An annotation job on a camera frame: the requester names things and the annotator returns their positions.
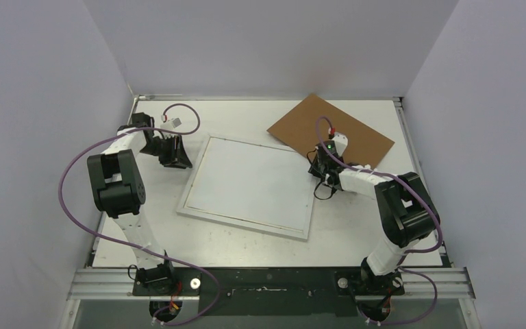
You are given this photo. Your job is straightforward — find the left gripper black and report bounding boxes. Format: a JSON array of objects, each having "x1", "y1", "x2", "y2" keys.
[{"x1": 140, "y1": 134, "x2": 192, "y2": 170}]

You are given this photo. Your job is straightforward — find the white brown backing board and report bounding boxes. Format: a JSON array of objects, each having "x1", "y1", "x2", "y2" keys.
[{"x1": 267, "y1": 94, "x2": 395, "y2": 167}]

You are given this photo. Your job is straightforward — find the white picture frame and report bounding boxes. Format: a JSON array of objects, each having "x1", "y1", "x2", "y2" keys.
[{"x1": 177, "y1": 134, "x2": 316, "y2": 241}]

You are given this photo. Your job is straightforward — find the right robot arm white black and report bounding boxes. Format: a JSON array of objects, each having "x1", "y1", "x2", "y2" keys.
[{"x1": 308, "y1": 140, "x2": 440, "y2": 294}]

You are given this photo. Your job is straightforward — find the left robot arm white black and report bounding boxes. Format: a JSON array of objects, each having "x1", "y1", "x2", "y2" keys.
[{"x1": 86, "y1": 112, "x2": 192, "y2": 295}]

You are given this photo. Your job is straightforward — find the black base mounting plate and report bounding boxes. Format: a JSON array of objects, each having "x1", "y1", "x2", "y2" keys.
[{"x1": 131, "y1": 267, "x2": 405, "y2": 321}]

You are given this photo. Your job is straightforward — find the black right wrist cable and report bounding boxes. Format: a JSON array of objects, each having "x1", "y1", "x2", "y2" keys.
[{"x1": 312, "y1": 181, "x2": 338, "y2": 202}]

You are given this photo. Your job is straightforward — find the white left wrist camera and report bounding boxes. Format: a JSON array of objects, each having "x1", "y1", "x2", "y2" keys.
[{"x1": 160, "y1": 117, "x2": 181, "y2": 134}]

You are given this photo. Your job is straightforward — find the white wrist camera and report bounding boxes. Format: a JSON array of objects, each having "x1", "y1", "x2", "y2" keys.
[
  {"x1": 327, "y1": 128, "x2": 349, "y2": 157},
  {"x1": 160, "y1": 117, "x2": 181, "y2": 134}
]

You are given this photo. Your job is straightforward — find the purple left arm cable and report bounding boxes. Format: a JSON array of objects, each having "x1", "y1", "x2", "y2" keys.
[{"x1": 58, "y1": 103, "x2": 221, "y2": 328}]

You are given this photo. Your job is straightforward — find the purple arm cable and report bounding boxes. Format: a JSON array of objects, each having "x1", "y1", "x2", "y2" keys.
[
  {"x1": 58, "y1": 103, "x2": 221, "y2": 328},
  {"x1": 314, "y1": 116, "x2": 444, "y2": 327}
]

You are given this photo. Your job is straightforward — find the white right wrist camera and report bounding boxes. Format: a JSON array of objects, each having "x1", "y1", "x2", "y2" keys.
[{"x1": 327, "y1": 128, "x2": 349, "y2": 157}]

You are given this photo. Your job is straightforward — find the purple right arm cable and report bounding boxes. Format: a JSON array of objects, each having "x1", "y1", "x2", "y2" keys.
[{"x1": 314, "y1": 116, "x2": 444, "y2": 327}]

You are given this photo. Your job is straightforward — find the aluminium front rail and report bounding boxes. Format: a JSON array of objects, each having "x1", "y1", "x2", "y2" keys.
[{"x1": 68, "y1": 267, "x2": 476, "y2": 300}]

